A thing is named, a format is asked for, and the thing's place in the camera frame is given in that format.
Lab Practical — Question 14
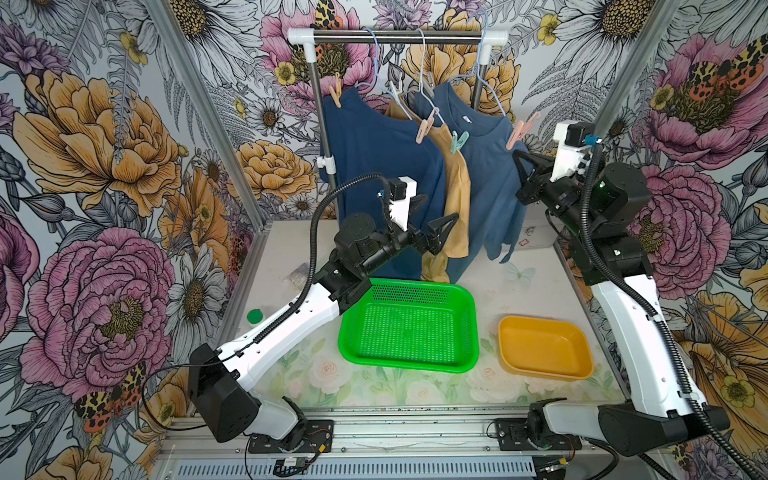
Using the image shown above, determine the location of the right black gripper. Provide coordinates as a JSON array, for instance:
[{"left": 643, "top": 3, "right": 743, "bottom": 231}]
[{"left": 511, "top": 149, "right": 602, "bottom": 235}]

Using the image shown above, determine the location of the slate blue t-shirt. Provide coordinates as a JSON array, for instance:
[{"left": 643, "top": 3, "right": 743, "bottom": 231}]
[{"left": 439, "top": 83, "right": 526, "bottom": 283}]

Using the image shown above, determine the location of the light blue wire hanger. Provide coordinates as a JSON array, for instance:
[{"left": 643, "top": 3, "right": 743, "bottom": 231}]
[{"left": 450, "top": 8, "right": 496, "bottom": 111}]

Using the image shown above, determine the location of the white clothespin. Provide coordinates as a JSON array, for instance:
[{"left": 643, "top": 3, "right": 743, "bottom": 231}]
[{"left": 385, "top": 81, "right": 400, "bottom": 104}]

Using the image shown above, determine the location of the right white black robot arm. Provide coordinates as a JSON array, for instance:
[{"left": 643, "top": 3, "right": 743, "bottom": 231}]
[{"left": 513, "top": 151, "right": 730, "bottom": 457}]

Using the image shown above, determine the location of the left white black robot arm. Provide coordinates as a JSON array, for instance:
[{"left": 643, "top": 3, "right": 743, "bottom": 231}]
[{"left": 189, "top": 213, "right": 459, "bottom": 450}]

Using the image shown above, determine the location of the light blue hanger navy shirt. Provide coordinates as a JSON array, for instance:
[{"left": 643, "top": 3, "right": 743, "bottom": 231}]
[{"left": 355, "top": 27, "right": 413, "bottom": 120}]

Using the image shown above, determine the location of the tan t-shirt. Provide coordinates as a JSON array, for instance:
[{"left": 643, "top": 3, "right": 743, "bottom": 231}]
[{"left": 377, "top": 101, "right": 471, "bottom": 283}]

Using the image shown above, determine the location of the silver metal case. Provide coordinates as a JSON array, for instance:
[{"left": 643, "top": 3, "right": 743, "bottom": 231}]
[{"left": 514, "top": 219, "right": 558, "bottom": 250}]

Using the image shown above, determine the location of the teal clothespin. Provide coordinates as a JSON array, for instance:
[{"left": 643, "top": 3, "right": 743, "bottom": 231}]
[{"left": 450, "top": 131, "right": 470, "bottom": 154}]

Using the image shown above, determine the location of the green perforated plastic basket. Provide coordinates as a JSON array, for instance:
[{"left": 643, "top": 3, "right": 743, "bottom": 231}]
[{"left": 338, "top": 278, "right": 479, "bottom": 374}]

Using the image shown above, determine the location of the dark navy t-shirt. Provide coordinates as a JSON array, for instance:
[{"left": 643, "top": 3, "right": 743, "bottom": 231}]
[{"left": 323, "top": 88, "right": 446, "bottom": 280}]

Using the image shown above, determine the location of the metal clothes rack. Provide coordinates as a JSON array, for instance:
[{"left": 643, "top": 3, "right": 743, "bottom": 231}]
[{"left": 287, "top": 28, "right": 509, "bottom": 189}]

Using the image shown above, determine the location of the clear plastic bag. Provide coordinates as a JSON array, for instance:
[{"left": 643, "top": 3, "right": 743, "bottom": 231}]
[{"left": 283, "top": 263, "right": 309, "bottom": 295}]

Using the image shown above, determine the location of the yellow plastic tray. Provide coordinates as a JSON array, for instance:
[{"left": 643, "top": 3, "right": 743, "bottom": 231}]
[{"left": 497, "top": 315, "right": 594, "bottom": 382}]

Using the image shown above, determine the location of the green capped bottle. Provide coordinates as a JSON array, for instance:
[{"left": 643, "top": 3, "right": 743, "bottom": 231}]
[{"left": 246, "top": 309, "right": 264, "bottom": 325}]

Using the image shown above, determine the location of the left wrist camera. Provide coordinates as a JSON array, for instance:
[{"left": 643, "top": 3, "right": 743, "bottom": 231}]
[{"left": 387, "top": 176, "right": 417, "bottom": 231}]

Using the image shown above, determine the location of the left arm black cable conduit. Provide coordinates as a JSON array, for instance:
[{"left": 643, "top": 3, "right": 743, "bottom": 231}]
[{"left": 140, "top": 172, "right": 397, "bottom": 433}]

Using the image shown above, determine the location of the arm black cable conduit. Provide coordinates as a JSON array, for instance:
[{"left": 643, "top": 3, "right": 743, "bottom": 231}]
[
  {"left": 578, "top": 143, "right": 768, "bottom": 480},
  {"left": 140, "top": 172, "right": 397, "bottom": 433}
]

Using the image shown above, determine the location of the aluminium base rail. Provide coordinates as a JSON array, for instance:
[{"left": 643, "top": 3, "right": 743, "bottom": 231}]
[{"left": 157, "top": 407, "right": 668, "bottom": 480}]

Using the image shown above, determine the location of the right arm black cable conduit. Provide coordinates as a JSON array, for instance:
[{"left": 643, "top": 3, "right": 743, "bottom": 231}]
[{"left": 578, "top": 143, "right": 768, "bottom": 480}]

